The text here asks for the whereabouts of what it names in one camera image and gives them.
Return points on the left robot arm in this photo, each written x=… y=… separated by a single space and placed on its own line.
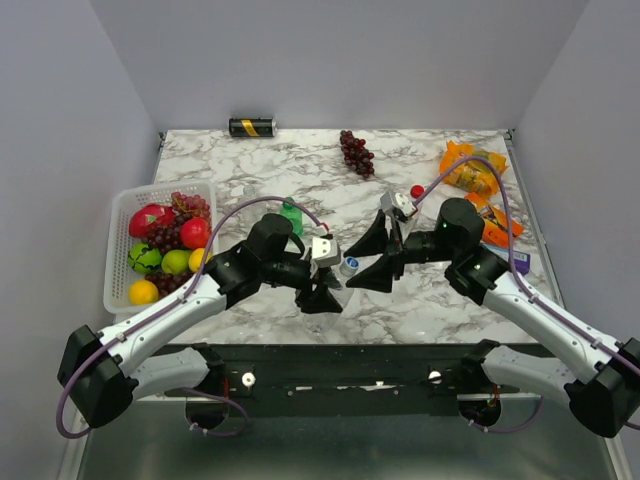
x=104 y=372

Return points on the basket grapes upper bunch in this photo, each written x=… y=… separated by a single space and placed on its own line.
x=185 y=207

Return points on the purple small box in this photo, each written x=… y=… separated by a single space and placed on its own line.
x=522 y=261

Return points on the green watermelon toy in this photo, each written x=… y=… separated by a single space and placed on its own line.
x=144 y=259

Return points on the green pear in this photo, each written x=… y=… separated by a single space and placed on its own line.
x=176 y=262

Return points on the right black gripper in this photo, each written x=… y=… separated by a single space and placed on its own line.
x=379 y=275

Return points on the white plastic basket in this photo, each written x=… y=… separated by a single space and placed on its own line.
x=119 y=276

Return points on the clear bottle blue cap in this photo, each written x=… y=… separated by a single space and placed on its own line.
x=321 y=323

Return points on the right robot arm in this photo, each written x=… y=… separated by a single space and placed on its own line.
x=592 y=373

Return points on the red apple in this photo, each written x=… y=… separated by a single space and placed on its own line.
x=195 y=233

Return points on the black gold battery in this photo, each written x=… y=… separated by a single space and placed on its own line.
x=252 y=127

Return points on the basket grapes lower bunch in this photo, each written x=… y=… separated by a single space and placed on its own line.
x=168 y=283

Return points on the green plastic bottle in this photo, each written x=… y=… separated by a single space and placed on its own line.
x=293 y=214

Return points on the orange razor package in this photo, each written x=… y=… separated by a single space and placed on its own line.
x=495 y=220

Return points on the clear bottle red cap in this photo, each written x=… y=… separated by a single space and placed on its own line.
x=415 y=193

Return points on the basket grapes bunch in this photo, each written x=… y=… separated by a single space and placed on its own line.
x=168 y=283
x=185 y=207

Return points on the dark grapes on table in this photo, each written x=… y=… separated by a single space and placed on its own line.
x=356 y=155

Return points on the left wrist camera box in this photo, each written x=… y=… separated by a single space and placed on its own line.
x=325 y=252

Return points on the orange fruit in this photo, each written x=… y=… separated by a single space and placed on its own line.
x=143 y=292

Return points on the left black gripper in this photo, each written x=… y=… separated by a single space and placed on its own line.
x=321 y=300

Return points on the orange snack bag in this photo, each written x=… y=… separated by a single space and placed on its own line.
x=474 y=176

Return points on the yellow lemon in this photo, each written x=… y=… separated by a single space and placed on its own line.
x=196 y=258

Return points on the black mounting rail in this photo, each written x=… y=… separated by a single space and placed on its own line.
x=288 y=380

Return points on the red dragon fruit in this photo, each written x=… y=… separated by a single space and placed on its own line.
x=149 y=217

